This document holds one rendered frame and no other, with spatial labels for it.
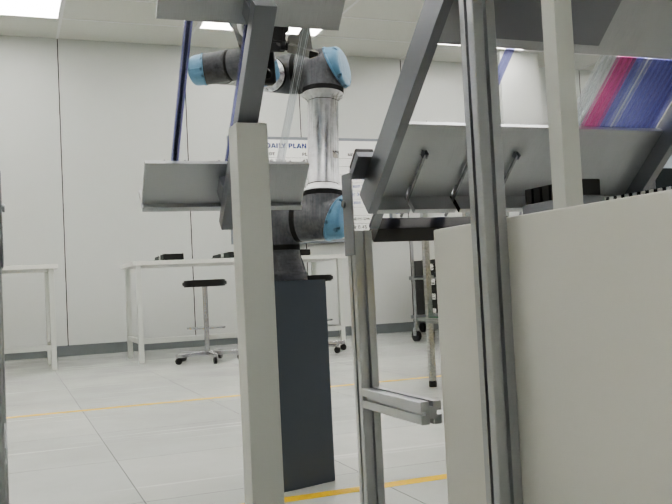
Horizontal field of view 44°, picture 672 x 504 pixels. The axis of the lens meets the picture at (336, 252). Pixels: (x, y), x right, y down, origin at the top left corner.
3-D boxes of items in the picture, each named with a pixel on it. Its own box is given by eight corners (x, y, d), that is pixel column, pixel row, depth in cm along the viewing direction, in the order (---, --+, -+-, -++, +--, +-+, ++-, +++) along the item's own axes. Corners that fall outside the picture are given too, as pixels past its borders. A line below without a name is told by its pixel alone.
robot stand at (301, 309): (244, 482, 231) (235, 283, 233) (297, 471, 242) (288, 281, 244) (280, 493, 217) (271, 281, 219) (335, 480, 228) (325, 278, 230)
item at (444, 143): (374, 201, 175) (369, 191, 178) (626, 199, 200) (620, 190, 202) (400, 128, 163) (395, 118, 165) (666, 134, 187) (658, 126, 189)
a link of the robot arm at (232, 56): (245, 80, 206) (231, 37, 200) (287, 73, 202) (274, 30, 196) (233, 93, 200) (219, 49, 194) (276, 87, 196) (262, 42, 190)
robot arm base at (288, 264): (242, 283, 233) (241, 247, 233) (287, 281, 242) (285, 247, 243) (272, 281, 221) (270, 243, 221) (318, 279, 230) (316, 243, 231)
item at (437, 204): (376, 214, 175) (366, 191, 179) (629, 210, 199) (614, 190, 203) (378, 209, 174) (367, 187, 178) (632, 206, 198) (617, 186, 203)
